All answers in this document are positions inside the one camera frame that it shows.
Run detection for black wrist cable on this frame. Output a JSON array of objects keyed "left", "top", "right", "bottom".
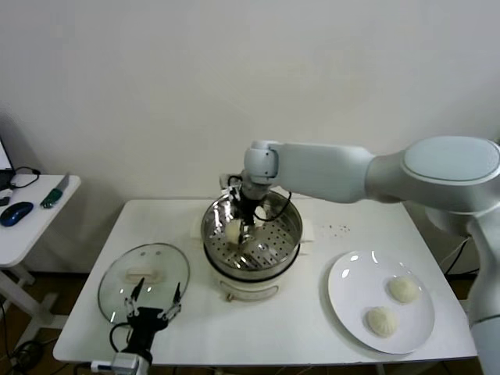
[
  {"left": 253, "top": 189, "right": 292, "bottom": 222},
  {"left": 109, "top": 322, "right": 132, "bottom": 355}
]

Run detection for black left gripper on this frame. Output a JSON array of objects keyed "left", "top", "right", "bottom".
[{"left": 123, "top": 276, "right": 184, "bottom": 355}]

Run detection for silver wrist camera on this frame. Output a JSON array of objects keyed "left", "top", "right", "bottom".
[
  {"left": 90, "top": 352, "right": 144, "bottom": 373},
  {"left": 218, "top": 173, "right": 241, "bottom": 200}
]

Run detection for dark crumbs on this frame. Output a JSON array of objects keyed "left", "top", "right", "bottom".
[{"left": 318, "top": 223, "right": 352, "bottom": 238}]

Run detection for white oval plate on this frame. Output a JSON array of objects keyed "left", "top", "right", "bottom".
[{"left": 327, "top": 249, "right": 436, "bottom": 355}]

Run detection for black cable on side table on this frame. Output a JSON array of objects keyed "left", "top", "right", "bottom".
[{"left": 9, "top": 166, "right": 41, "bottom": 191}]

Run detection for laptop computer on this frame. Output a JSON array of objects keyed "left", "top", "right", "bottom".
[{"left": 0, "top": 138, "right": 16, "bottom": 192}]

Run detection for green handled knife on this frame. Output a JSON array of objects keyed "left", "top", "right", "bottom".
[{"left": 40, "top": 173, "right": 70, "bottom": 211}]

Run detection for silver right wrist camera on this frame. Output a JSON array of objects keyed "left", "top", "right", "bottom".
[{"left": 218, "top": 173, "right": 241, "bottom": 200}]

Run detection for round glass lid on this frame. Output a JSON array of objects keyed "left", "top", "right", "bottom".
[{"left": 97, "top": 242, "right": 191, "bottom": 324}]

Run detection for steel steamer basket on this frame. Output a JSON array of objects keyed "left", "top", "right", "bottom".
[{"left": 189, "top": 187, "right": 316, "bottom": 274}]

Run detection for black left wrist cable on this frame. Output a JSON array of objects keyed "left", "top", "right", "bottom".
[{"left": 109, "top": 322, "right": 132, "bottom": 355}]

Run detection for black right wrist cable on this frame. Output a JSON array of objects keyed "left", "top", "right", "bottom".
[{"left": 253, "top": 189, "right": 292, "bottom": 222}]

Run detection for white side table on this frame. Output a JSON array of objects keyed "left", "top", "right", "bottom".
[{"left": 0, "top": 174, "right": 82, "bottom": 341}]

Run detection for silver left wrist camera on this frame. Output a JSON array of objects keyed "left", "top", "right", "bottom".
[{"left": 90, "top": 352, "right": 144, "bottom": 373}]

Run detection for black floor cables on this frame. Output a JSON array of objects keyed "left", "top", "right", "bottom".
[{"left": 0, "top": 339, "right": 44, "bottom": 370}]

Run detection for blue computer mouse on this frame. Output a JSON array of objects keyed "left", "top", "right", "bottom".
[{"left": 0, "top": 202, "right": 34, "bottom": 228}]

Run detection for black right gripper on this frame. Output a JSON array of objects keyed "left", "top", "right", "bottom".
[{"left": 236, "top": 189, "right": 261, "bottom": 243}]

